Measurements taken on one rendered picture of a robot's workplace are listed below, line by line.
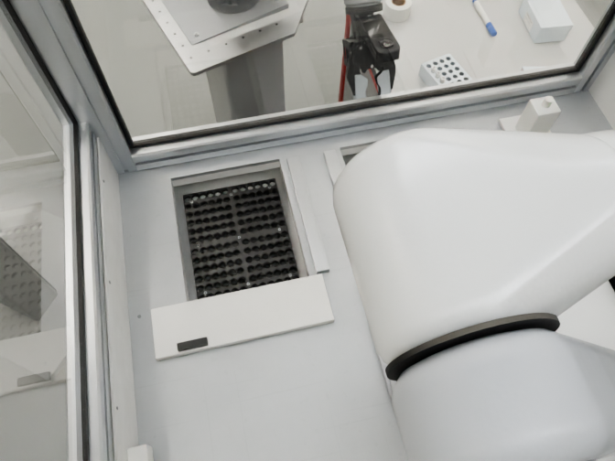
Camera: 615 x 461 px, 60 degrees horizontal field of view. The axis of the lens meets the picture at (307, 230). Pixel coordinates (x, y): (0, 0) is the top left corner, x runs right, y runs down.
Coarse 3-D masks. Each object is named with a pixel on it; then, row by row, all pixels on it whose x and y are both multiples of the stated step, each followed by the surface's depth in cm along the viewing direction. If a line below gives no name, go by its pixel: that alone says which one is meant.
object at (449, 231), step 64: (448, 128) 31; (384, 192) 29; (448, 192) 28; (512, 192) 28; (576, 192) 27; (384, 256) 29; (448, 256) 27; (512, 256) 26; (576, 256) 27; (384, 320) 28; (448, 320) 26; (512, 320) 25; (576, 320) 46; (448, 384) 25; (512, 384) 24; (576, 384) 24; (448, 448) 24; (512, 448) 23; (576, 448) 23
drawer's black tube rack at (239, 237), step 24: (264, 192) 104; (192, 216) 97; (216, 216) 97; (240, 216) 100; (264, 216) 98; (192, 240) 98; (216, 240) 95; (240, 240) 95; (264, 240) 95; (288, 240) 95; (192, 264) 92; (216, 264) 93; (240, 264) 92; (264, 264) 93; (288, 264) 93; (216, 288) 93; (240, 288) 90
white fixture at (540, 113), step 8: (528, 104) 95; (536, 104) 94; (544, 104) 93; (552, 104) 94; (528, 112) 95; (536, 112) 93; (544, 112) 93; (552, 112) 93; (560, 112) 93; (504, 120) 102; (512, 120) 102; (520, 120) 98; (528, 120) 96; (536, 120) 94; (544, 120) 94; (552, 120) 95; (504, 128) 101; (512, 128) 101; (520, 128) 99; (528, 128) 96; (536, 128) 96; (544, 128) 97
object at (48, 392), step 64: (0, 0) 61; (0, 64) 57; (0, 128) 54; (64, 128) 76; (0, 192) 51; (64, 192) 70; (0, 256) 49; (64, 256) 66; (0, 320) 46; (64, 320) 61; (0, 384) 44; (64, 384) 58; (0, 448) 42; (64, 448) 54
